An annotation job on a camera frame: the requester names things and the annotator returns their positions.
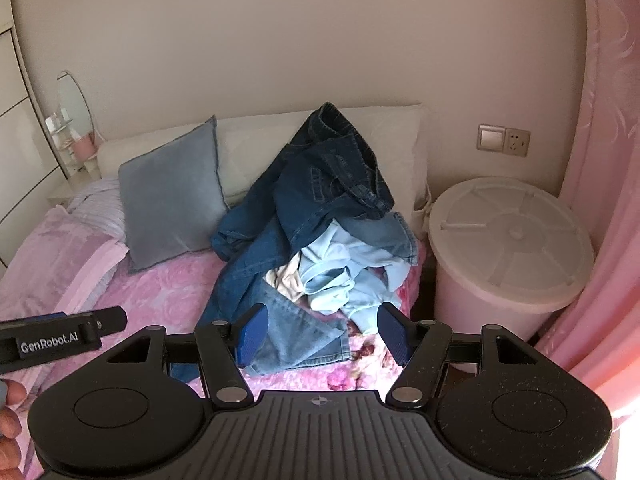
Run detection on pink floral bed blanket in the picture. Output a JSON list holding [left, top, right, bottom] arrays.
[[0, 238, 436, 413]]

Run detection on white wardrobe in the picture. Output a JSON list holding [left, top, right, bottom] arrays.
[[0, 3, 65, 270]]

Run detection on pink curtain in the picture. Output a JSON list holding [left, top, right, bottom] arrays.
[[537, 0, 639, 479]]

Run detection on pink folded quilt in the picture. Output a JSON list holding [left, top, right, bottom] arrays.
[[1, 206, 128, 321]]

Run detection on gold wall switch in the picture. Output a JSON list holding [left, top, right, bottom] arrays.
[[476, 125, 506, 153]]

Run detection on cream white garment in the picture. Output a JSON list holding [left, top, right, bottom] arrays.
[[264, 252, 308, 304]]

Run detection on light blue shirt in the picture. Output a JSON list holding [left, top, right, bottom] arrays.
[[299, 212, 419, 335]]

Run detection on oval vanity mirror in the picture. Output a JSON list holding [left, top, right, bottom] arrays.
[[56, 70, 94, 136]]

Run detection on person's left hand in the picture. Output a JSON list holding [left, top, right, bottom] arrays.
[[0, 379, 27, 480]]

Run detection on pink cup on shelf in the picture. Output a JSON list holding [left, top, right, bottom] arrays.
[[73, 134, 96, 162]]

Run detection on grey blue square cushion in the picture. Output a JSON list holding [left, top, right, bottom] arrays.
[[118, 117, 228, 273]]

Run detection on light blue denim jeans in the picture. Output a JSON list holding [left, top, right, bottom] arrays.
[[237, 209, 420, 377]]

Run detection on gold wall power socket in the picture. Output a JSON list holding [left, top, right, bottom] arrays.
[[502, 128, 530, 157]]

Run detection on pink bin with white lid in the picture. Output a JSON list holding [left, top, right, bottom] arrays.
[[426, 174, 597, 375]]

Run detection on cream white headboard pillow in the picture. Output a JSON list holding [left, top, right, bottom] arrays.
[[98, 105, 431, 238]]

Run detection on dark blue denim jeans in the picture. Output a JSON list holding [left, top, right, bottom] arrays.
[[198, 103, 394, 325]]

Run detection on lilac striped pillow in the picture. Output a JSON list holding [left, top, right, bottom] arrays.
[[67, 177, 126, 242]]

